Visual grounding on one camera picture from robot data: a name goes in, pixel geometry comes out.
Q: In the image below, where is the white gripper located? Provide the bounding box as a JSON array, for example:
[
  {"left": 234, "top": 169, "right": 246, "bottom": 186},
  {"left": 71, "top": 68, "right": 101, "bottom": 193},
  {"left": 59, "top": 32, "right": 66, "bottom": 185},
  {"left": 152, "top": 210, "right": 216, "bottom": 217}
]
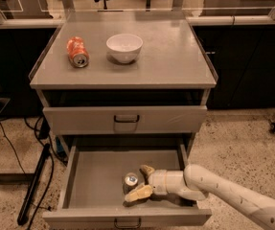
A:
[{"left": 125, "top": 165, "right": 186, "bottom": 202}]

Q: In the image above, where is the silver redbull can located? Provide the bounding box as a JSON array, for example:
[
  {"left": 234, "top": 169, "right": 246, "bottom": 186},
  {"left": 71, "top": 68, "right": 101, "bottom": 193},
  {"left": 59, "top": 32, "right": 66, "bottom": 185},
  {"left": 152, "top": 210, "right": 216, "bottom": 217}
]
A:
[{"left": 123, "top": 172, "right": 139, "bottom": 195}]

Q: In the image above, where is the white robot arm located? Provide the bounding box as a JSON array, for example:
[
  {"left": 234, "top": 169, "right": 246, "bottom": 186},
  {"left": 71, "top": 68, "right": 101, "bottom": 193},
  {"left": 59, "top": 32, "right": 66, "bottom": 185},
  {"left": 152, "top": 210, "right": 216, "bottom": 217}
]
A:
[{"left": 125, "top": 164, "right": 275, "bottom": 230}]

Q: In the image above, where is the open middle drawer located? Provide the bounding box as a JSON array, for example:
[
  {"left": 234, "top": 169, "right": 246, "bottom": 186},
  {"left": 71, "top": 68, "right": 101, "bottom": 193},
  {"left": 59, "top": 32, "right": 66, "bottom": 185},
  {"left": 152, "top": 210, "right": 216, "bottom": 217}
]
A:
[{"left": 43, "top": 146, "right": 212, "bottom": 230}]

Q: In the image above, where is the closed top drawer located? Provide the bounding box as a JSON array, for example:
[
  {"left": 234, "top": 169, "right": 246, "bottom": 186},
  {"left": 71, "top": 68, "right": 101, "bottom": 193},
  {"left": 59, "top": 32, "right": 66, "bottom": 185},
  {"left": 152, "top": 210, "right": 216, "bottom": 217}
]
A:
[{"left": 43, "top": 105, "right": 207, "bottom": 135}]

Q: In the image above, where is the grey drawer cabinet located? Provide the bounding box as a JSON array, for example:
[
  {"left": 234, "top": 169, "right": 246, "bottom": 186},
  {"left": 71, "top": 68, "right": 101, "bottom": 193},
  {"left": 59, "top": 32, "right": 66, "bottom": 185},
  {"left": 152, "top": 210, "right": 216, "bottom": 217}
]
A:
[{"left": 28, "top": 10, "right": 219, "bottom": 230}]

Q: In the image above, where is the orange soda can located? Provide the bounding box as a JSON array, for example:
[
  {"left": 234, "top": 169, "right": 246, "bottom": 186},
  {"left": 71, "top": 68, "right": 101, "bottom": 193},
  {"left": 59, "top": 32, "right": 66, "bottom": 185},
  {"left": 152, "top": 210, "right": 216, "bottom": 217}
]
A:
[{"left": 66, "top": 36, "right": 89, "bottom": 68}]

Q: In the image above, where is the black floor bar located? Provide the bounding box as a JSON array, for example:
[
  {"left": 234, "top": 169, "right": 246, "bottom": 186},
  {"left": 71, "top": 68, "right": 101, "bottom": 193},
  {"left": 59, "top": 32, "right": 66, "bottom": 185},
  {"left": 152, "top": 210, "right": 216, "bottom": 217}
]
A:
[{"left": 17, "top": 144, "right": 50, "bottom": 226}]

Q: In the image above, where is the white bowl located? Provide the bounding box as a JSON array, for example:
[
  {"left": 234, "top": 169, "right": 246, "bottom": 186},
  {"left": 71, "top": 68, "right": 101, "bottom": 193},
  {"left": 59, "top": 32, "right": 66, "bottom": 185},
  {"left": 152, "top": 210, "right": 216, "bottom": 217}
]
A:
[{"left": 106, "top": 34, "right": 144, "bottom": 63}]

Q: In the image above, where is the black caster wheel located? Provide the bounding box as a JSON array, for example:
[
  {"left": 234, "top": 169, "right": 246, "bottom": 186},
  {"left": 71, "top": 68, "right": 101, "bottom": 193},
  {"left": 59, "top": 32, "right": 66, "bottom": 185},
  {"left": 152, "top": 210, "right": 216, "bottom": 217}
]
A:
[{"left": 269, "top": 122, "right": 275, "bottom": 133}]

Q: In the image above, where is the black middle drawer handle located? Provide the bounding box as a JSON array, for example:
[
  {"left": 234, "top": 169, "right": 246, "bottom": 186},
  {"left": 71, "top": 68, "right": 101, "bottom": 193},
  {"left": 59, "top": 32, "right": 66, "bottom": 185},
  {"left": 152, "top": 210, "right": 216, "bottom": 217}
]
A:
[{"left": 113, "top": 218, "right": 142, "bottom": 230}]

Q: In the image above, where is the black drawer handle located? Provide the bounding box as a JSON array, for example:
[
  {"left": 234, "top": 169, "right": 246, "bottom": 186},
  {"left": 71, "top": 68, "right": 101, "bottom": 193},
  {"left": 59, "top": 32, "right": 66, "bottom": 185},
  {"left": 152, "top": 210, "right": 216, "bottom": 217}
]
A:
[
  {"left": 114, "top": 115, "right": 140, "bottom": 124},
  {"left": 113, "top": 218, "right": 142, "bottom": 230}
]

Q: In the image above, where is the black top drawer handle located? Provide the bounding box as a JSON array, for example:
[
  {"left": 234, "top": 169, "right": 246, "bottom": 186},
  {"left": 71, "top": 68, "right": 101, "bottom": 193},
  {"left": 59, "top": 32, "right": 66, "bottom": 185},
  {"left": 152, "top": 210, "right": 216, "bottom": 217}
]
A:
[{"left": 114, "top": 115, "right": 140, "bottom": 124}]

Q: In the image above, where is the black cable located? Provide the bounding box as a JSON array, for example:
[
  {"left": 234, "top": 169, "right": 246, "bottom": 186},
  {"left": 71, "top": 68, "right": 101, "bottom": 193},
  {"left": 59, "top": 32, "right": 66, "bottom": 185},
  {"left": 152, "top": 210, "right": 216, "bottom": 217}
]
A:
[{"left": 0, "top": 115, "right": 68, "bottom": 230}]

